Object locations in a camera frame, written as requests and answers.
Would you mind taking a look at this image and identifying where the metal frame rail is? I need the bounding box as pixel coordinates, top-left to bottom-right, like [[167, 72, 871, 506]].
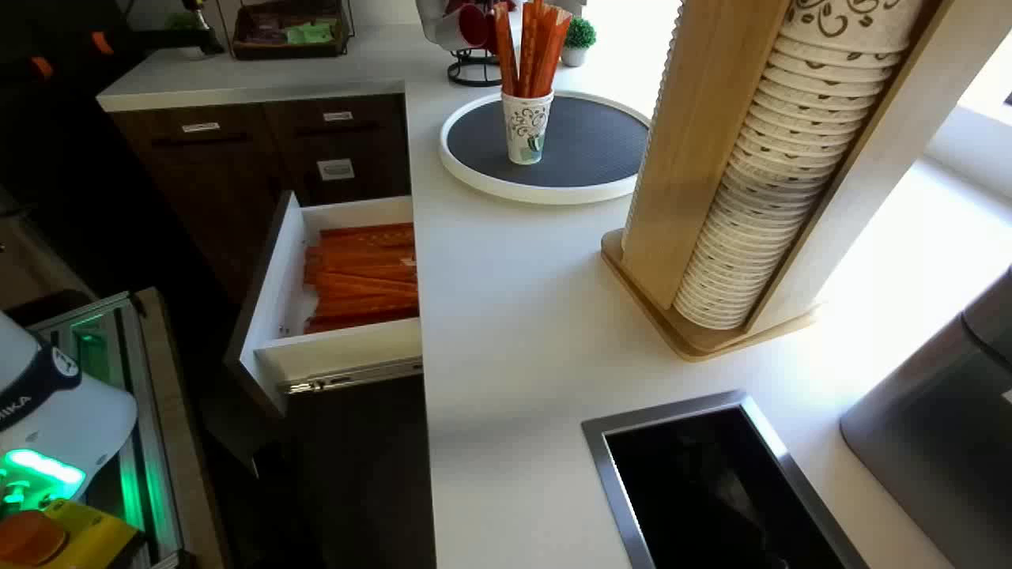
[[30, 290, 188, 566]]

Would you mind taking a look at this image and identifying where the black wire mug tree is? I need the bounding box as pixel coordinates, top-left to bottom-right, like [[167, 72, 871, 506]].
[[445, 45, 507, 90]]

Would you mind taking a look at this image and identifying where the round white turntable grey mat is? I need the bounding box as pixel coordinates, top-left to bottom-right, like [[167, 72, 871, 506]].
[[437, 90, 655, 208]]

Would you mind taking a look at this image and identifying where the pile of brown stick packets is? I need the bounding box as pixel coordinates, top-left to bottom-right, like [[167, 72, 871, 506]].
[[301, 222, 420, 334]]

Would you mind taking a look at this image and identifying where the small potted green plant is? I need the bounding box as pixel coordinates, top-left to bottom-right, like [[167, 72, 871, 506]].
[[560, 17, 600, 71]]

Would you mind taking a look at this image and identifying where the wooden cup dispenser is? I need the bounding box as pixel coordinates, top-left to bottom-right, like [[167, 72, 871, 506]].
[[600, 0, 960, 360]]

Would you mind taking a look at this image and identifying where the dark brown cabinet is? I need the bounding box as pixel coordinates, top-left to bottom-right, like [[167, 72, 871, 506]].
[[108, 93, 437, 569]]

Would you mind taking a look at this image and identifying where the white device with green light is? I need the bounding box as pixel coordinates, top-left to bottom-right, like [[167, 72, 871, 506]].
[[0, 310, 139, 518]]

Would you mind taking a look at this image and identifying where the white cabinet label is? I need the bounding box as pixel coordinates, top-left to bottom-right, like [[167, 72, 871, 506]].
[[313, 154, 359, 185]]

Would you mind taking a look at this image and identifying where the printed white paper cup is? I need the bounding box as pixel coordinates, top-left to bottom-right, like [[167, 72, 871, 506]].
[[500, 90, 557, 167]]

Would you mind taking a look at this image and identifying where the white mug red interior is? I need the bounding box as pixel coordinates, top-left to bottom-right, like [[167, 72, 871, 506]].
[[452, 0, 500, 55]]

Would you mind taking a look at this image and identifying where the stack of printed paper cups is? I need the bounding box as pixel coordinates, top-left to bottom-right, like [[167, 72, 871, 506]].
[[670, 0, 930, 334]]

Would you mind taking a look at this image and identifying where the steel framed counter trash opening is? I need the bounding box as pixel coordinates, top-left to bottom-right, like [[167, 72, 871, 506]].
[[578, 390, 871, 569]]

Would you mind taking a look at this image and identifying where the white open drawer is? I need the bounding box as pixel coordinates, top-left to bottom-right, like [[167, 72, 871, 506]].
[[234, 190, 426, 401]]

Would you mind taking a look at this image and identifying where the yellow box red button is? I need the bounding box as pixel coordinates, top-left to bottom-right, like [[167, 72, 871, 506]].
[[0, 501, 145, 569]]

